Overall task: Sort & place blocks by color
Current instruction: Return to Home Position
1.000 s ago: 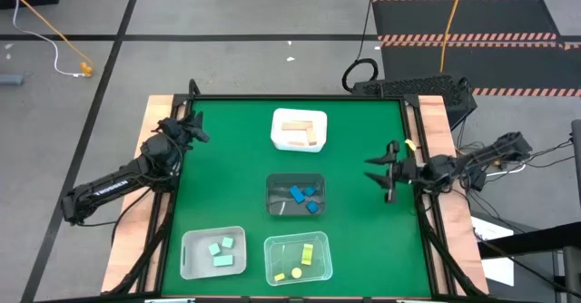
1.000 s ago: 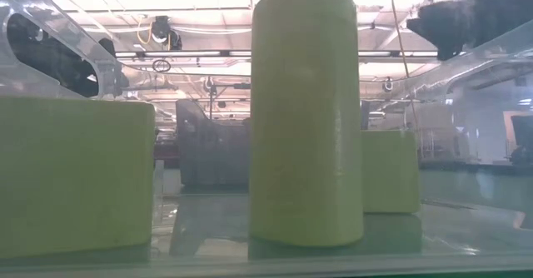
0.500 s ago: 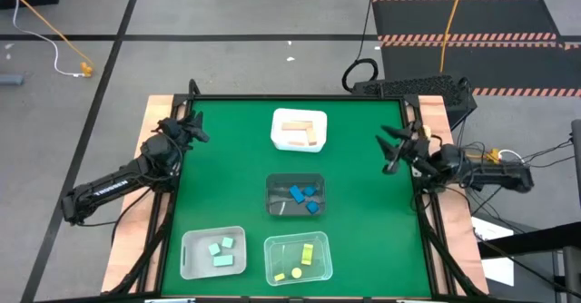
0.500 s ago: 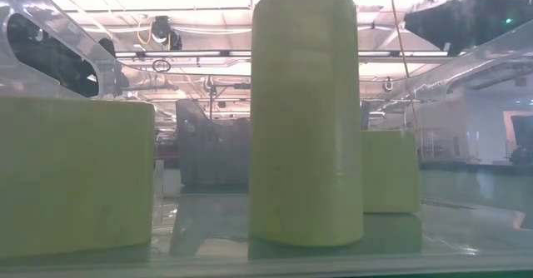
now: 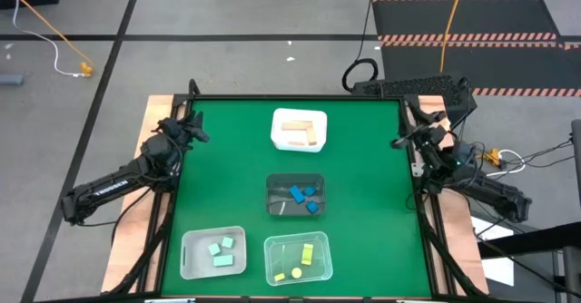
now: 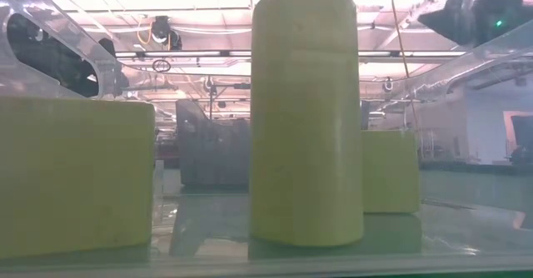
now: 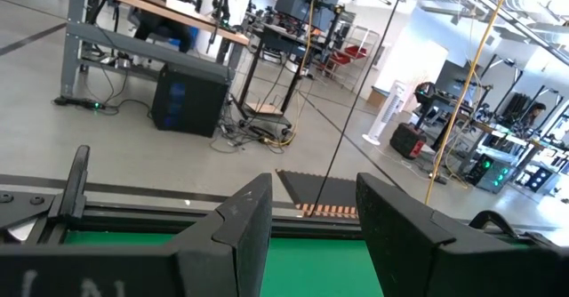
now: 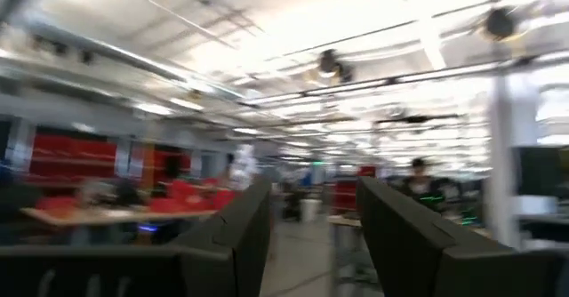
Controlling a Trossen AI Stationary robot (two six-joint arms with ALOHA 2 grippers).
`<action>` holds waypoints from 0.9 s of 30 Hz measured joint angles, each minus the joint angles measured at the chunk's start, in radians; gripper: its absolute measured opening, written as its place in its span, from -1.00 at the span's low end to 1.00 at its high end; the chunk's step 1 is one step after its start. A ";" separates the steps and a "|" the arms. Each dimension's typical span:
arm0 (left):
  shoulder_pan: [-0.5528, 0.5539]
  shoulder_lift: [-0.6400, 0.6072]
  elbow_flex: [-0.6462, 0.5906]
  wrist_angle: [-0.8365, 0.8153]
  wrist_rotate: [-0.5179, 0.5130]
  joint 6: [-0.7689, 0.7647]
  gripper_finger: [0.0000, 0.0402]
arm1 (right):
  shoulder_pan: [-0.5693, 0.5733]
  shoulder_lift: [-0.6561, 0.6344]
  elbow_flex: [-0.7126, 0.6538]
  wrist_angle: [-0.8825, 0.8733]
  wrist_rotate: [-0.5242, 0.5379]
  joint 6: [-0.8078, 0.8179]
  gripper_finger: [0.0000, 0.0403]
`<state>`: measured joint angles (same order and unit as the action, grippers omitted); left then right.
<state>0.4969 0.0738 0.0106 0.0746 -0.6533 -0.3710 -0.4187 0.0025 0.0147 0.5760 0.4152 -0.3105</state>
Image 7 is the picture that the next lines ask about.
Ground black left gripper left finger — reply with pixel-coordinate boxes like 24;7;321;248
0;172;273;297

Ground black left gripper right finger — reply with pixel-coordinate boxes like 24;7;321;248
355;172;569;297

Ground green table mat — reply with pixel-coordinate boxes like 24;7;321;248
63;229;533;297

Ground black striped floor mat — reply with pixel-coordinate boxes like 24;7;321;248
276;169;361;221

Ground black and red box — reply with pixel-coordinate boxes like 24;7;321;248
389;122;429;160

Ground computer tower with green lights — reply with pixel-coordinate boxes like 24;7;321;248
464;151;517;196

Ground white tower fan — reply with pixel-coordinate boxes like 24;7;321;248
361;80;408;147

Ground black computer tower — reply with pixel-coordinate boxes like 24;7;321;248
149;62;231;139

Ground computer tower with blue lights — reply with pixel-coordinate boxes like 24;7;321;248
523;163;562;196

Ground person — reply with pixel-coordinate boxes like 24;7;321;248
128;0;199;54
523;102;548;128

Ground black standing desk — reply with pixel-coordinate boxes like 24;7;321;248
237;20;341;129

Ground black power strip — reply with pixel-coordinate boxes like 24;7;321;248
52;95;107;112

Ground grey workbench with wooden top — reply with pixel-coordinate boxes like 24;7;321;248
60;0;250;100

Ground tangled floor cables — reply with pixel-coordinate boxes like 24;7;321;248
208;105;303;155

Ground black hanging cable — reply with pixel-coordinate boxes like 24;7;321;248
312;0;409;218

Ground yellow hanging cable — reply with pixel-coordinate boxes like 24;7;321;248
424;0;516;205

